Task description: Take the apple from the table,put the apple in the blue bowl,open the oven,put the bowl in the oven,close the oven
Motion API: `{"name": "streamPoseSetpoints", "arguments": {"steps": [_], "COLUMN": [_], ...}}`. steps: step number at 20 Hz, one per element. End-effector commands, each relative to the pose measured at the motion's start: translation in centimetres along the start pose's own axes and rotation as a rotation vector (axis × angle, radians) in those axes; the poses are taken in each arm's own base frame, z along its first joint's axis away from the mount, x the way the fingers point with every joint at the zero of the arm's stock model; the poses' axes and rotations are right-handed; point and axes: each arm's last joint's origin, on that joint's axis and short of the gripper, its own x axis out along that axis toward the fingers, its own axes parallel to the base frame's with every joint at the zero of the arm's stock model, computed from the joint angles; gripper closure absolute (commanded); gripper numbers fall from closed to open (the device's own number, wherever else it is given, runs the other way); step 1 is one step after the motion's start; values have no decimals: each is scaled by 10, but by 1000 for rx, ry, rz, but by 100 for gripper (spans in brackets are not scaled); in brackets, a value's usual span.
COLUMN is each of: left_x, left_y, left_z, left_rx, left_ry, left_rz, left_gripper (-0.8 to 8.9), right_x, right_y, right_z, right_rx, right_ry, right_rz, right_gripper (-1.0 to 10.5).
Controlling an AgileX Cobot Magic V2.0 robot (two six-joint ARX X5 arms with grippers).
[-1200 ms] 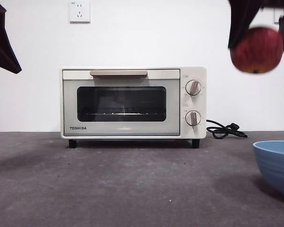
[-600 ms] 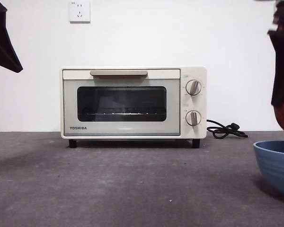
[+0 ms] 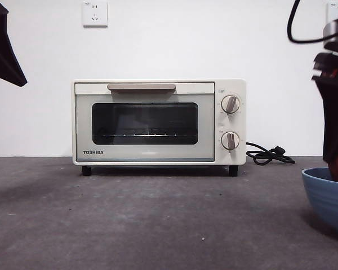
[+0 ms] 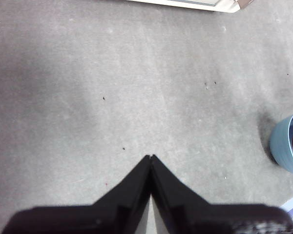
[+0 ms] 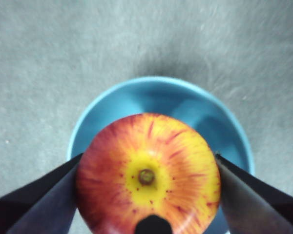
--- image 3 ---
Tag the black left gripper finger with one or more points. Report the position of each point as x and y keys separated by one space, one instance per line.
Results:
x=2 y=50

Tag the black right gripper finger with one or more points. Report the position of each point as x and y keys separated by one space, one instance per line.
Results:
x=336 y=118

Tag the blue ribbed bowl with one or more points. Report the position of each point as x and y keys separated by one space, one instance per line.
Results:
x=326 y=202

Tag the cream Toshiba toaster oven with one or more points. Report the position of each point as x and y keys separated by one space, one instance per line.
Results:
x=231 y=123

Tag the round cream oven knob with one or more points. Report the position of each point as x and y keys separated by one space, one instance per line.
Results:
x=230 y=140
x=230 y=104

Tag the white wall socket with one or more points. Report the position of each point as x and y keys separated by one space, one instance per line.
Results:
x=331 y=11
x=95 y=14

